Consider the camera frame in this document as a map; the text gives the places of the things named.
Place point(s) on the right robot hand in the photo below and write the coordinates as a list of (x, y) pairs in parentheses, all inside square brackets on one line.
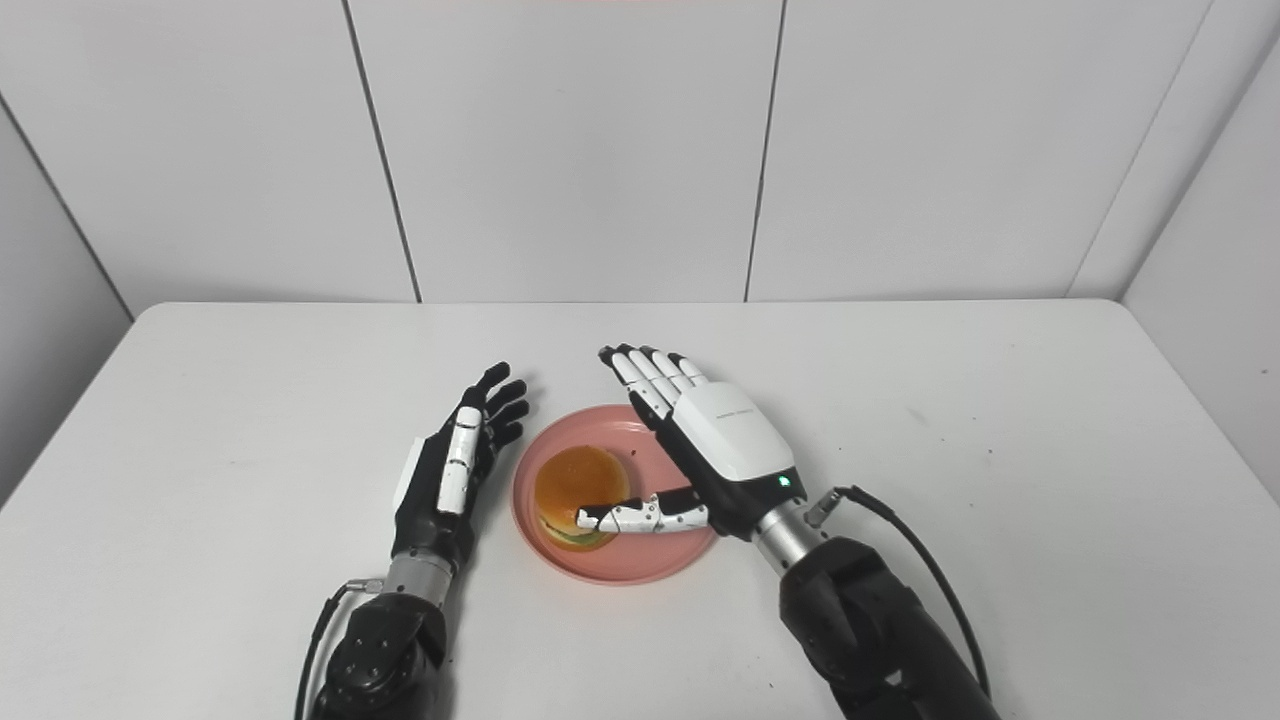
[(715, 445)]

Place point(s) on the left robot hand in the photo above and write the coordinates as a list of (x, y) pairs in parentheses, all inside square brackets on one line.
[(450, 480)]

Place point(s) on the pink round plate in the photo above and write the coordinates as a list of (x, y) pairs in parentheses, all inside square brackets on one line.
[(665, 550)]

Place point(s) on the toy hamburger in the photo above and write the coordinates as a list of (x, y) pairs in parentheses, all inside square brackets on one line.
[(575, 485)]

